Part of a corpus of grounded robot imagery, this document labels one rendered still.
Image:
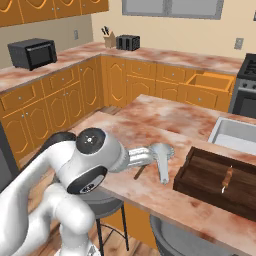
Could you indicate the orange base cupboards long run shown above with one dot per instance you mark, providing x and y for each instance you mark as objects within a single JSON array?
[{"x": 50, "y": 106}]

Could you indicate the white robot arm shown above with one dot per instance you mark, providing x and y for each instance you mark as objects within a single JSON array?
[{"x": 33, "y": 186}]

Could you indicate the white sink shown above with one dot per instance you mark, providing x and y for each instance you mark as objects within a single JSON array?
[{"x": 233, "y": 135}]

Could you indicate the grey chair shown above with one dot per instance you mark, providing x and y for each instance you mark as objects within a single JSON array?
[{"x": 180, "y": 238}]

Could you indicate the orange wall cupboards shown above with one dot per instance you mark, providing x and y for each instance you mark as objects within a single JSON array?
[{"x": 50, "y": 10}]

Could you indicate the grey framed window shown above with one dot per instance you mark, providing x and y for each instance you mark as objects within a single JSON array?
[{"x": 171, "y": 7}]

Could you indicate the black and grey stove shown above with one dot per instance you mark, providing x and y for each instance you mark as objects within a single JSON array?
[{"x": 245, "y": 86}]

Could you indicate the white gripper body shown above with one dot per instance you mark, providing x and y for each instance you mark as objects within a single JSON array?
[{"x": 164, "y": 168}]

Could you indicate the small brown stick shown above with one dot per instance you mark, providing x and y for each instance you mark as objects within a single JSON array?
[{"x": 140, "y": 172}]

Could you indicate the orange base cupboards with drawers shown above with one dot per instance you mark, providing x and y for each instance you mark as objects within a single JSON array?
[{"x": 140, "y": 83}]

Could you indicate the grey wall socket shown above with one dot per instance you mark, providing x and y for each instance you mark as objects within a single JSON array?
[
  {"x": 76, "y": 34},
  {"x": 238, "y": 43},
  {"x": 254, "y": 15}
]

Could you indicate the kebab skewer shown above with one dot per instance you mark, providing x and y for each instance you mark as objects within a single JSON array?
[{"x": 227, "y": 176}]

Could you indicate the black microwave oven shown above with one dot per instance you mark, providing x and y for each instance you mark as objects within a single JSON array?
[{"x": 31, "y": 53}]

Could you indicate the black toaster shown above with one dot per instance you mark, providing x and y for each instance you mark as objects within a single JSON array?
[{"x": 128, "y": 42}]

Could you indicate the grey stool with black legs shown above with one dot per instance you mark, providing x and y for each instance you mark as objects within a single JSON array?
[{"x": 106, "y": 205}]

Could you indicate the dark grey appliance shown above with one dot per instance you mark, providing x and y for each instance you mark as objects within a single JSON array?
[{"x": 7, "y": 160}]

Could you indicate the orange island cupboard panel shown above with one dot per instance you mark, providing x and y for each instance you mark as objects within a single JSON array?
[{"x": 138, "y": 223}]

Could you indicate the tan knife block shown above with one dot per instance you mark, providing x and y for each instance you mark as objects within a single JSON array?
[{"x": 110, "y": 40}]

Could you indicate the dark wooden tray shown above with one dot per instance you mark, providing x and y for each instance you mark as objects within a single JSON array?
[{"x": 206, "y": 186}]

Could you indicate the open orange drawer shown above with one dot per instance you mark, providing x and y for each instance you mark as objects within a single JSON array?
[{"x": 206, "y": 95}]

